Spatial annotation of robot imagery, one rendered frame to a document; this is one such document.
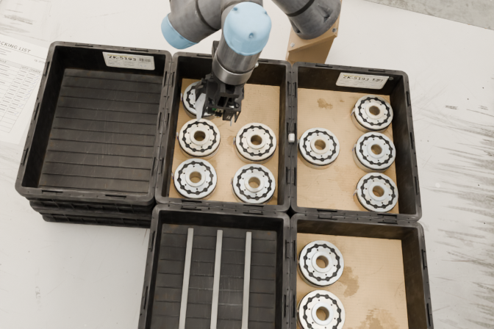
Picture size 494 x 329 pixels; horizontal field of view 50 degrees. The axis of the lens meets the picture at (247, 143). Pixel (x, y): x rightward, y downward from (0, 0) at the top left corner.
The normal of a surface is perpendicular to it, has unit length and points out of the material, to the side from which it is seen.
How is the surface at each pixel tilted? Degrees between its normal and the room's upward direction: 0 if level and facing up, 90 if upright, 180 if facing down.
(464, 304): 0
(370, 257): 0
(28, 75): 0
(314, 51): 90
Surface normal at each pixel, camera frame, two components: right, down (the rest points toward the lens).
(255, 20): 0.23, -0.41
